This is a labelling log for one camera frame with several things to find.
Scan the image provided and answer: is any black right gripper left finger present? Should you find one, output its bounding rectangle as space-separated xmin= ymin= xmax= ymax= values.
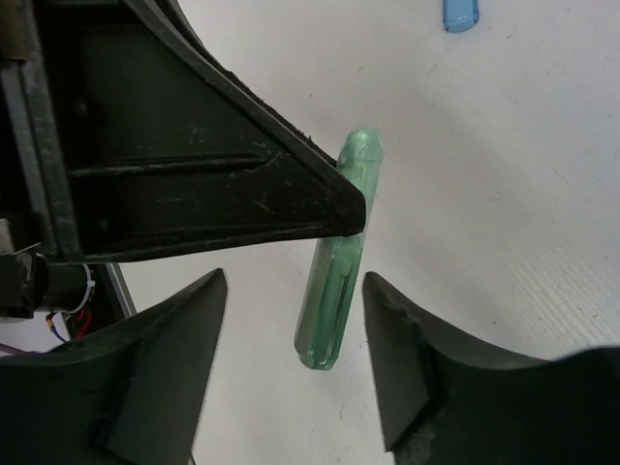
xmin=1 ymin=268 xmax=228 ymax=464

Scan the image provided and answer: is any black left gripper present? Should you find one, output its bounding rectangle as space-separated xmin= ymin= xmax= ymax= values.
xmin=0 ymin=0 xmax=132 ymax=340

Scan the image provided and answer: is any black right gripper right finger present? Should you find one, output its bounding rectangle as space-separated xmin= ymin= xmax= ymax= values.
xmin=362 ymin=272 xmax=619 ymax=464

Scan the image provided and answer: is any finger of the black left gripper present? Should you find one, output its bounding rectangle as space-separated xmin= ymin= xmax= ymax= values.
xmin=28 ymin=1 xmax=366 ymax=263

